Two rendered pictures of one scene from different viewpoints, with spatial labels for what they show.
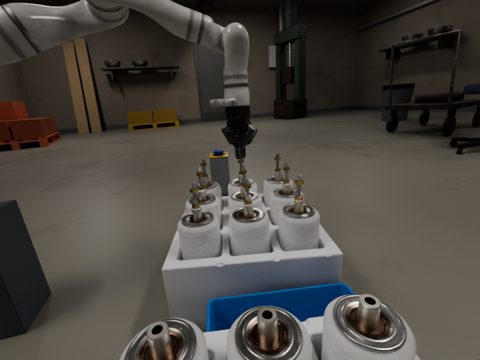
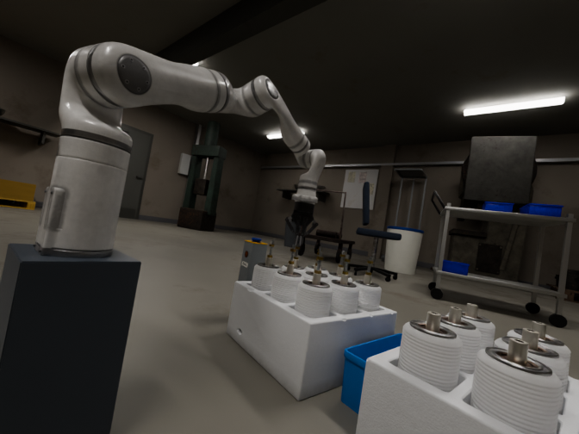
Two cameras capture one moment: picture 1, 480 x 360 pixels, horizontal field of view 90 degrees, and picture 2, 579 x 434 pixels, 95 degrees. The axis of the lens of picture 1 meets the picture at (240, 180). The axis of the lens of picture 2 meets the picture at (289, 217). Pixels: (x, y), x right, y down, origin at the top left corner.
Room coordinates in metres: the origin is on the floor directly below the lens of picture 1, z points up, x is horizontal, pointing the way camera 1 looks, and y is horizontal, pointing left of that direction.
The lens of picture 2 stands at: (-0.03, 0.62, 0.39)
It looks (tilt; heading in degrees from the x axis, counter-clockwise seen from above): 2 degrees up; 324
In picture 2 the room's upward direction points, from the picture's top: 9 degrees clockwise
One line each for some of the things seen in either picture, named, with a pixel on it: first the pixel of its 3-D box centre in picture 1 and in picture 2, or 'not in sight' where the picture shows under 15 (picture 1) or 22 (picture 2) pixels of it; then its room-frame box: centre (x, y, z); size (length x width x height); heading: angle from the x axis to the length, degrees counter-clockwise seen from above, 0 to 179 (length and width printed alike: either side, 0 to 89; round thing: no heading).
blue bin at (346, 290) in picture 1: (285, 334); (389, 371); (0.36, -0.07, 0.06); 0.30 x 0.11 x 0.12; 94
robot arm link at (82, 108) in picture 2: not in sight; (105, 102); (0.50, 0.63, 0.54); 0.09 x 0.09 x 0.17; 30
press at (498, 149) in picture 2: not in sight; (481, 208); (1.84, -5.03, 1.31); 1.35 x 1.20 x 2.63; 15
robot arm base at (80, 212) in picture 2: not in sight; (87, 199); (0.50, 0.63, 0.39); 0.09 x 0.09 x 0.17; 15
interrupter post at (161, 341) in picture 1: (159, 341); (432, 322); (0.19, 0.10, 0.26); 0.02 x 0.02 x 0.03
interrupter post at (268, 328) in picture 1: (267, 326); (455, 316); (0.20, -0.02, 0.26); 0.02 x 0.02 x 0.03
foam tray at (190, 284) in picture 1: (247, 246); (308, 322); (0.63, -0.01, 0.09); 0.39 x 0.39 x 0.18; 2
